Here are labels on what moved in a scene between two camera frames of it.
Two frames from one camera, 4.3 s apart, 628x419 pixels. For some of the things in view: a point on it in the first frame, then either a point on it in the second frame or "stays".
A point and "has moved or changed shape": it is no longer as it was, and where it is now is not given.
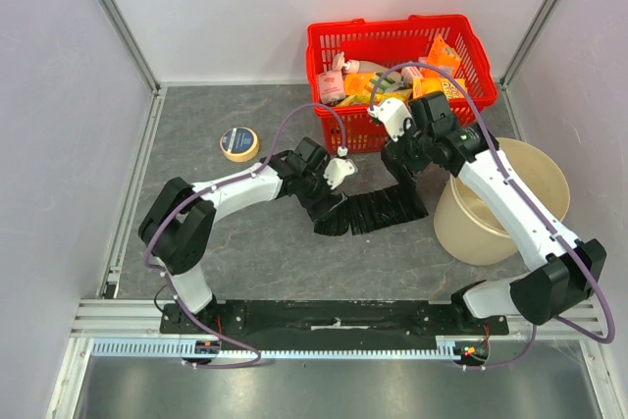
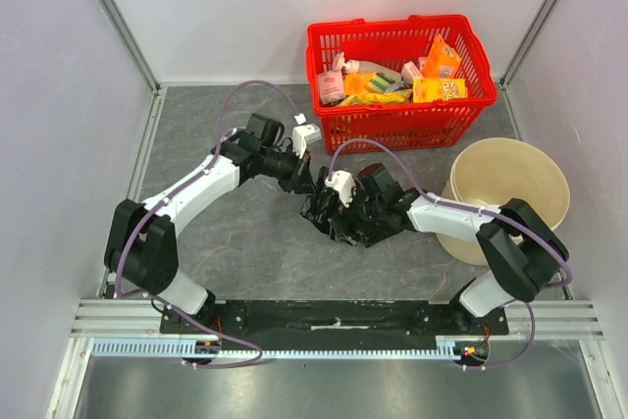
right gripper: [399, 164] → [346, 210]
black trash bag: [371, 209] has moved or changed shape
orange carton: [443, 58] stays
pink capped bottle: [354, 67] stays
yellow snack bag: [364, 97] stays
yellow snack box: [426, 85] stays
